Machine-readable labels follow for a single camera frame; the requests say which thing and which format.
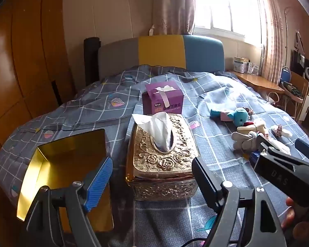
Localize pink white fluffy towel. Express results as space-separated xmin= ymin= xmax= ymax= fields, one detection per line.
xmin=231 ymin=131 xmax=263 ymax=151

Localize pink patterned curtain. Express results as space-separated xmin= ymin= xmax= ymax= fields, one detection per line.
xmin=255 ymin=0 xmax=289 ymax=85
xmin=153 ymin=0 xmax=196 ymax=35

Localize small white plush toy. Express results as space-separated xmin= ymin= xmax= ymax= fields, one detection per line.
xmin=270 ymin=125 xmax=293 ymax=138

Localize grey checked quilt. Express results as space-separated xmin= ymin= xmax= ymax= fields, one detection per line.
xmin=0 ymin=64 xmax=309 ymax=247

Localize clear plastic containers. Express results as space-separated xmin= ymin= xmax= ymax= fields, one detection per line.
xmin=247 ymin=62 xmax=260 ymax=76

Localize black rolled mat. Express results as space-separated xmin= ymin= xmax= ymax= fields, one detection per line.
xmin=84 ymin=37 xmax=101 ymax=86

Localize white cable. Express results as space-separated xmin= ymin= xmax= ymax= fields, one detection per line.
xmin=267 ymin=92 xmax=280 ymax=104

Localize person's right hand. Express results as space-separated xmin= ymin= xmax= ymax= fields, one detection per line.
xmin=278 ymin=197 xmax=309 ymax=242

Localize black monitor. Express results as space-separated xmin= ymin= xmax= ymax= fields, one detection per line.
xmin=291 ymin=50 xmax=306 ymax=70

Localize wooden wardrobe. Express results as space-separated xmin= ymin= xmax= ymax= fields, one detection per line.
xmin=0 ymin=0 xmax=76 ymax=247

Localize purple cardboard tissue box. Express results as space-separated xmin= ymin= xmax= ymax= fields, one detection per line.
xmin=142 ymin=80 xmax=184 ymax=115

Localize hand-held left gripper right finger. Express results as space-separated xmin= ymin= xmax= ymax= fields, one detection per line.
xmin=192 ymin=156 xmax=286 ymax=247

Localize wooden bedside desk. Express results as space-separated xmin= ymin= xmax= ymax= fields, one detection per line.
xmin=228 ymin=69 xmax=285 ymax=94

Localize grey yellow blue headboard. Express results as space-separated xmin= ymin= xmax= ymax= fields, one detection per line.
xmin=98 ymin=35 xmax=226 ymax=81

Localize bright window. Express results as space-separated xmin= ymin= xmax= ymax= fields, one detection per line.
xmin=193 ymin=0 xmax=263 ymax=44

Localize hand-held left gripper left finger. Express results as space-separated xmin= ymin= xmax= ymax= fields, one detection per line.
xmin=23 ymin=156 xmax=114 ymax=247

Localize gold metal tin box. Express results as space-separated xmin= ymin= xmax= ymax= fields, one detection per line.
xmin=17 ymin=128 xmax=114 ymax=233

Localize white sponge block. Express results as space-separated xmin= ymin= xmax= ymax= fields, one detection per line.
xmin=268 ymin=141 xmax=291 ymax=155

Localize wooden side cabinet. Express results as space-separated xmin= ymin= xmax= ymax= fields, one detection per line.
xmin=290 ymin=71 xmax=309 ymax=121

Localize blue chair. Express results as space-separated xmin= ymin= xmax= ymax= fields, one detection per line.
xmin=281 ymin=66 xmax=291 ymax=83

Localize white facial tissue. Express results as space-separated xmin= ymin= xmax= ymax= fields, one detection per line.
xmin=132 ymin=112 xmax=173 ymax=153

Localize blue plush doll pink dress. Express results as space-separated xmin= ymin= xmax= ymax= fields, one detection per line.
xmin=210 ymin=107 xmax=250 ymax=126

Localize ornate gold tissue box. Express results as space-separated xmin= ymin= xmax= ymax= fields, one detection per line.
xmin=126 ymin=113 xmax=201 ymax=202

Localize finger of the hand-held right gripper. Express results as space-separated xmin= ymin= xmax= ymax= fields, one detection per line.
xmin=295 ymin=138 xmax=309 ymax=161
xmin=256 ymin=134 xmax=273 ymax=155

